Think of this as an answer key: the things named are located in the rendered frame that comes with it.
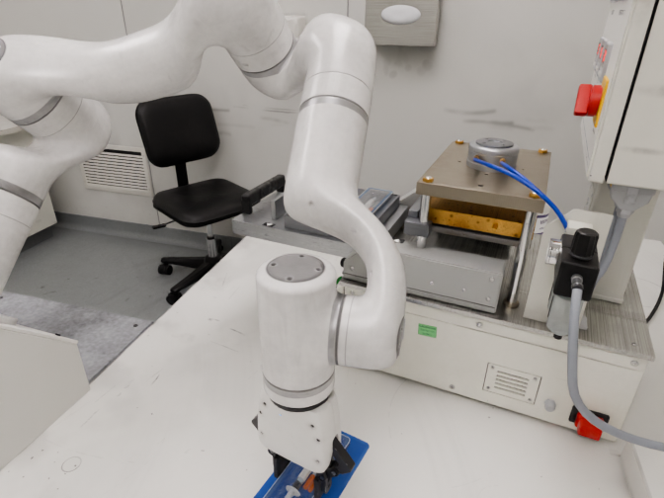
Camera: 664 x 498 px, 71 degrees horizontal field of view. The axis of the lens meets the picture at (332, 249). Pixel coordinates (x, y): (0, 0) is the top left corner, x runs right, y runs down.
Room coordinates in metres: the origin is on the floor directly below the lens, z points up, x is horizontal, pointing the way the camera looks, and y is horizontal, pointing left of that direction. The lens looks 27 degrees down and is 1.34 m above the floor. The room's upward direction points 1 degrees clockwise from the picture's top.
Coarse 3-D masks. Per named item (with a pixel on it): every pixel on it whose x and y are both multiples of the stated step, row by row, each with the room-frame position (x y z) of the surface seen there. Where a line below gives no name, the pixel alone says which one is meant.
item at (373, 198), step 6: (366, 192) 0.91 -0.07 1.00; (372, 192) 0.91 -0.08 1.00; (378, 192) 0.91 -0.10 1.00; (384, 192) 0.91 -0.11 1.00; (390, 192) 0.91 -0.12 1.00; (360, 198) 0.87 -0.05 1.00; (366, 198) 0.87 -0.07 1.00; (372, 198) 0.87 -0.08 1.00; (378, 198) 0.87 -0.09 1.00; (384, 198) 0.87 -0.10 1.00; (366, 204) 0.84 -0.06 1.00; (372, 204) 0.84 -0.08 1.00; (378, 204) 0.84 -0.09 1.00; (372, 210) 0.81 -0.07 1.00
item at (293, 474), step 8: (344, 440) 0.48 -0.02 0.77; (296, 464) 0.44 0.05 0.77; (288, 472) 0.43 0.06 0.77; (296, 472) 0.43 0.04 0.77; (304, 472) 0.43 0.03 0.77; (312, 472) 0.43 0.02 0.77; (280, 480) 0.42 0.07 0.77; (288, 480) 0.42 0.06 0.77; (296, 480) 0.42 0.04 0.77; (304, 480) 0.42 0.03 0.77; (312, 480) 0.42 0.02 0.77; (272, 488) 0.40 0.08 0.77; (280, 488) 0.40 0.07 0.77; (288, 488) 0.41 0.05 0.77; (296, 488) 0.41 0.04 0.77; (304, 488) 0.41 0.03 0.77; (312, 488) 0.41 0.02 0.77; (272, 496) 0.39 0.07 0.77; (280, 496) 0.39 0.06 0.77; (288, 496) 0.39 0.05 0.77; (296, 496) 0.39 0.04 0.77; (304, 496) 0.39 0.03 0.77
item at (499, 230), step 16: (432, 208) 0.69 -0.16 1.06; (448, 208) 0.69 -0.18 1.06; (464, 208) 0.69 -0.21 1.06; (480, 208) 0.69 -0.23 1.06; (496, 208) 0.69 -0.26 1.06; (512, 208) 0.69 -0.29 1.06; (432, 224) 0.69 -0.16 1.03; (448, 224) 0.68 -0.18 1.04; (464, 224) 0.67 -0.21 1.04; (480, 224) 0.66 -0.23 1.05; (496, 224) 0.65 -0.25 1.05; (512, 224) 0.64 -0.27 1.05; (496, 240) 0.65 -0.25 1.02; (512, 240) 0.64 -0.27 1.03
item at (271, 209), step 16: (256, 208) 0.89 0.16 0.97; (272, 208) 0.84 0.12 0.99; (400, 208) 0.90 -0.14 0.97; (240, 224) 0.83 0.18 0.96; (256, 224) 0.82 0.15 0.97; (384, 224) 0.82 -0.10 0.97; (400, 224) 0.87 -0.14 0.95; (272, 240) 0.80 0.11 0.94; (288, 240) 0.79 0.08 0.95; (304, 240) 0.77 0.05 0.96; (320, 240) 0.76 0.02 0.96; (336, 240) 0.75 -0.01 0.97
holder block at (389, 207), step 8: (360, 192) 0.93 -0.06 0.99; (392, 200) 0.89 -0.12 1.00; (384, 208) 0.84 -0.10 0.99; (392, 208) 0.87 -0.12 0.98; (288, 216) 0.80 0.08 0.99; (376, 216) 0.80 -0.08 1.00; (384, 216) 0.83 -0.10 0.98; (288, 224) 0.80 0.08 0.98; (296, 224) 0.79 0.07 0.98; (304, 224) 0.78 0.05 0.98; (312, 232) 0.78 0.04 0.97; (320, 232) 0.77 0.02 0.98
